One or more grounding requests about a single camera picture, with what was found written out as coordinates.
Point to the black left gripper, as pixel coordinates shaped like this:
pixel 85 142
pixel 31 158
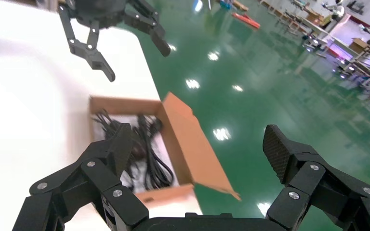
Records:
pixel 99 12

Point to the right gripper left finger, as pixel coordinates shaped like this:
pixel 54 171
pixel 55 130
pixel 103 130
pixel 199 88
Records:
pixel 86 181

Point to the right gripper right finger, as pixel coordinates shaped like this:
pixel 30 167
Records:
pixel 319 185

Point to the brown cardboard box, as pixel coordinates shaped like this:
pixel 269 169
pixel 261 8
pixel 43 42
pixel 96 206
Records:
pixel 191 150

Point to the white printed paper sheet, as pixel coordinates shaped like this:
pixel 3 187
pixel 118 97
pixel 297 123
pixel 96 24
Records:
pixel 167 150

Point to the red flat floor object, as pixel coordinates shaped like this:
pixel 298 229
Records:
pixel 245 19

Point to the metal storage rack row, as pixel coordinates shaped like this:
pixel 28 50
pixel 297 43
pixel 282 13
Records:
pixel 363 60

